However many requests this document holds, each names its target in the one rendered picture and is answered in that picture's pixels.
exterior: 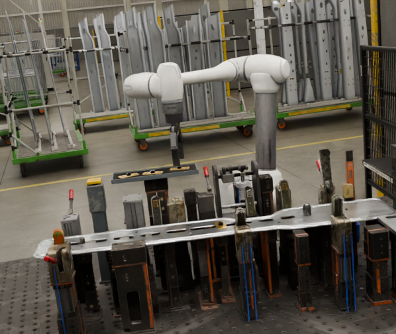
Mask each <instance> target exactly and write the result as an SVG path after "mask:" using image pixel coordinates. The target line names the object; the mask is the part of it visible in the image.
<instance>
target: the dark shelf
mask: <svg viewBox="0 0 396 334"><path fill-rule="evenodd" d="M362 165H363V166H365V167H366V168H368V169H370V170H371V171H373V172H375V173H376V174H378V175H380V176H381V177H383V178H385V179H386V180H387V181H389V182H391V183H393V177H391V173H392V172H394V171H393V170H392V156H387V157H381V158H370V159H365V160H362Z"/></svg>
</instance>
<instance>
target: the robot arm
mask: <svg viewBox="0 0 396 334"><path fill-rule="evenodd" d="M289 74H290V67H289V63H288V62H287V60H285V59H283V58H281V57H279V56H274V55H270V54H257V55H253V56H243V57H239V58H233V59H230V60H227V61H225V62H222V63H221V64H219V65H218V66H216V67H214V68H209V69H206V70H197V71H193V72H185V73H181V72H180V69H179V66H178V65H177V64H175V63H172V62H167V63H163V64H160V65H159V67H158V70H157V74H156V73H153V72H152V73H149V72H144V73H139V74H133V75H131V76H129V77H127V79H126V80H125V81H124V85H123V87H124V91H125V93H126V94H127V95H128V96H129V97H132V98H135V99H152V98H160V99H162V109H163V113H164V114H165V118H166V123H170V124H171V127H170V139H171V149H170V151H171V152H172V160H173V166H180V159H184V152H183V143H184V140H183V139H182V134H181V128H180V123H181V122H182V121H183V113H181V112H183V110H184V109H183V85H191V84H202V83H207V82H235V81H237V82H246V83H251V84H252V88H253V90H254V92H256V162H257V164H258V172H259V174H270V175H271V176H272V178H273V208H274V212H275V211H277V208H276V198H275V187H276V186H278V185H279V181H280V180H282V179H283V178H282V176H281V172H280V171H279V170H278V169H277V168H276V125H277V92H278V91H279V89H280V86H281V84H282V83H284V82H285V81H286V80H287V79H288V77H289ZM232 183H233V182H231V183H225V184H224V183H223V182H222V180H221V179H219V189H220V195H221V205H228V204H234V190H233V184H232Z"/></svg>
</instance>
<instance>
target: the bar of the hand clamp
mask: <svg viewBox="0 0 396 334"><path fill-rule="evenodd" d="M319 154H320V162H321V174H322V184H323V185H324V192H326V183H325V181H329V185H330V191H333V188H332V174H331V167H330V151H329V149H328V148H325V149H319Z"/></svg>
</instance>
